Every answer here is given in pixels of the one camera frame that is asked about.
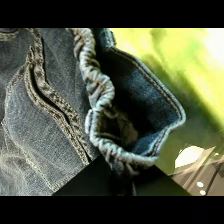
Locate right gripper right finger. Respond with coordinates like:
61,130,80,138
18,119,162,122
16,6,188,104
134,164,192,197

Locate dark blue jeans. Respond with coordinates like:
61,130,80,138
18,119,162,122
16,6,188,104
0,28,188,197

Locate silver frame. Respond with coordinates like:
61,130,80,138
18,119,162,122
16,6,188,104
169,143,224,197

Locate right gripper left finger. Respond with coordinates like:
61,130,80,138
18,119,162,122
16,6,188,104
52,154,115,197

